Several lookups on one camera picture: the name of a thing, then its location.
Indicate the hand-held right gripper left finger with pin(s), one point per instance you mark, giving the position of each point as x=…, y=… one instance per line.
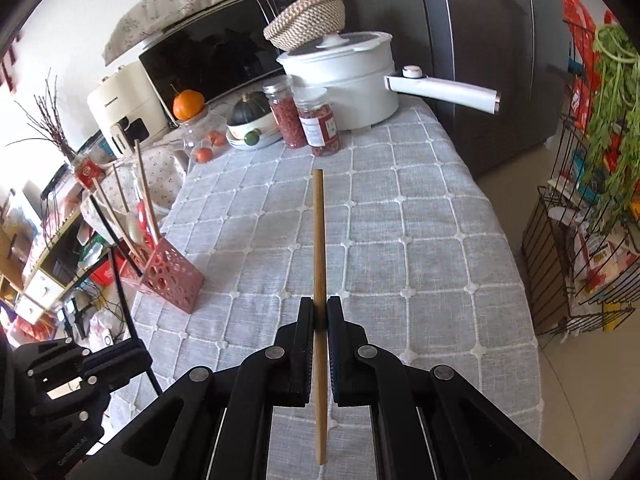
x=302, y=340

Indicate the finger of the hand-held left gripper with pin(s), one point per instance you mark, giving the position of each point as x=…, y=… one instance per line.
x=120, y=362

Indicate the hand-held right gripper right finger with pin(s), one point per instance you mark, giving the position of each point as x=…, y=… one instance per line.
x=337, y=345

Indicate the pink perforated utensil holder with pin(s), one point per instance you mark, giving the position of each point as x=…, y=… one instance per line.
x=170, y=280

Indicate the brown wooden chopstick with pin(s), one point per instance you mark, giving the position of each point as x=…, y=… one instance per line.
x=318, y=240
x=120, y=190
x=111, y=210
x=145, y=185

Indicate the white plastic spoon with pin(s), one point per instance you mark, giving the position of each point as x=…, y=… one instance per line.
x=132, y=227

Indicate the red plastic spoon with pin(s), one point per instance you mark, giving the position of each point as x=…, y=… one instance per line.
x=144, y=215

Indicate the wooden sideboard with white drawers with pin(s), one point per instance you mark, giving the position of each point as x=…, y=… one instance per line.
x=40, y=280

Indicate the grey checked tablecloth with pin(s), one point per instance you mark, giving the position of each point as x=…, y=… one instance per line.
x=400, y=235

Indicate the red box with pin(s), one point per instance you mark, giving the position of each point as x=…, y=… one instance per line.
x=87, y=172

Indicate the floral cloth with red print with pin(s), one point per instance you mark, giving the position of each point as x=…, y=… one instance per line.
x=167, y=175

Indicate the green lime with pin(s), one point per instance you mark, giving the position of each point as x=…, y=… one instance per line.
x=251, y=138

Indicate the small orange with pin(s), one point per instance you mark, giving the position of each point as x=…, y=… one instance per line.
x=216, y=138
x=203, y=155

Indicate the white bowl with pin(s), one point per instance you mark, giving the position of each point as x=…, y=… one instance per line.
x=267, y=132

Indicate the clear jar of red dates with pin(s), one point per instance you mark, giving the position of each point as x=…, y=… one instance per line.
x=317, y=127

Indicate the clear jar of goji berries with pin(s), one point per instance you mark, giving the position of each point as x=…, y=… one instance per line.
x=287, y=120

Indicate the clear glass jar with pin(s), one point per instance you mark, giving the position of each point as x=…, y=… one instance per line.
x=200, y=132

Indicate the dark green squash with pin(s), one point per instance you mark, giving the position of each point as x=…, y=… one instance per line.
x=247, y=110

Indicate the dried branches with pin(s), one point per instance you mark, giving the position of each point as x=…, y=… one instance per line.
x=55, y=130

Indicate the white air fryer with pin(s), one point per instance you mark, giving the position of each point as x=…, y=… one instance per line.
x=125, y=100

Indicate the yellow packet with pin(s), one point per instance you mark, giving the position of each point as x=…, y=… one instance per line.
x=612, y=320

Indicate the black microwave oven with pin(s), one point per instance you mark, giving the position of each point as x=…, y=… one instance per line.
x=215, y=55

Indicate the woven straw basket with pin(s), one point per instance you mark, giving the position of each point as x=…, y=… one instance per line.
x=310, y=17

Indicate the dark grey refrigerator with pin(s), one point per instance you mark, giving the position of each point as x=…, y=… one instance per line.
x=475, y=35

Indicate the bunch of leafy greens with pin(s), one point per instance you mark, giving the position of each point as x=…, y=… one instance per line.
x=617, y=110

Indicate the red snack packets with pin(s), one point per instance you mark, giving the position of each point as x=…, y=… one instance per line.
x=580, y=25

